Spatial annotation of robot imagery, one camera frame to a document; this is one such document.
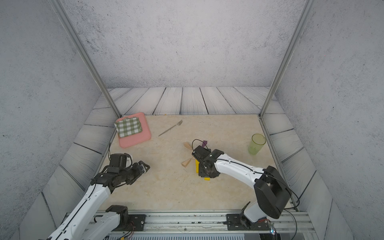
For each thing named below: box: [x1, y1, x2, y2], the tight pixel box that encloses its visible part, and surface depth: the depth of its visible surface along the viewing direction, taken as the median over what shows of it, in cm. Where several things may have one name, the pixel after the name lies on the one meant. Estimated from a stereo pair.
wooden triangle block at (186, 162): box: [181, 158, 192, 168], surface depth 95 cm
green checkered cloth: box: [114, 117, 143, 139], surface depth 114 cm
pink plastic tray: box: [115, 112, 152, 149], surface depth 112 cm
